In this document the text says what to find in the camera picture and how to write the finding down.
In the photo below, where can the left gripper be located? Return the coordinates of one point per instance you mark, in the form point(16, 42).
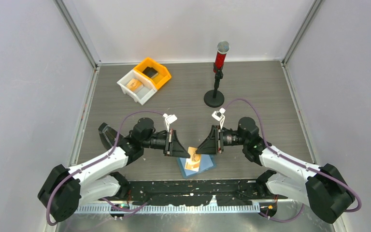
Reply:
point(173, 147)

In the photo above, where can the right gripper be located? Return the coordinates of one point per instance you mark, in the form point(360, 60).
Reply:
point(214, 143)

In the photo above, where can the blue leather card holder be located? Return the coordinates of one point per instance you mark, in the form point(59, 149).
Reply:
point(207, 163)

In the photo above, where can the black card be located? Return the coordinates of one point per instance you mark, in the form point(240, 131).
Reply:
point(150, 72)

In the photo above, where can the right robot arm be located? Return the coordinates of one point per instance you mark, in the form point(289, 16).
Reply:
point(322, 189)

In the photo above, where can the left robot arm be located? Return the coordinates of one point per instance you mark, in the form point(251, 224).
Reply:
point(67, 188)

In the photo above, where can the clear plastic holder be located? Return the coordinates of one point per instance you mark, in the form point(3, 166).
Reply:
point(107, 135)

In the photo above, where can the tan card in white bin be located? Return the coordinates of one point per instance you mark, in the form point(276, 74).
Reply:
point(134, 85)

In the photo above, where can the white plastic bin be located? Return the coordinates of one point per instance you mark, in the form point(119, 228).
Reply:
point(142, 96)

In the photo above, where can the orange plastic bin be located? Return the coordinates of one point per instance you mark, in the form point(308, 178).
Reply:
point(163, 74)

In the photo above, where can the red microphone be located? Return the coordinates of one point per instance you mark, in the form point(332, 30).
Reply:
point(222, 50)

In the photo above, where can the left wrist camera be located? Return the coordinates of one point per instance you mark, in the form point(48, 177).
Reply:
point(168, 120)

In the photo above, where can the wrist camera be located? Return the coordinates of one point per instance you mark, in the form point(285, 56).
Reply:
point(168, 120)
point(219, 115)

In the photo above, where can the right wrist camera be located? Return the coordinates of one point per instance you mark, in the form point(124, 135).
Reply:
point(219, 115)

